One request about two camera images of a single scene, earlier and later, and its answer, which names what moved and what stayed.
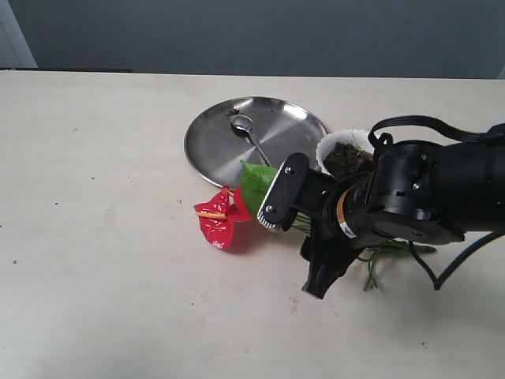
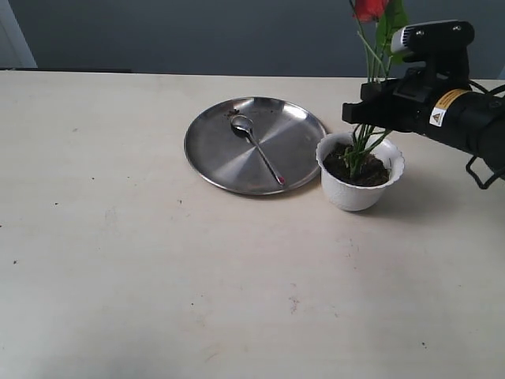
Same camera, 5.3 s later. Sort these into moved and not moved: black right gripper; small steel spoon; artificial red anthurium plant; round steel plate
Moved: black right gripper; artificial red anthurium plant
Not moved: small steel spoon; round steel plate
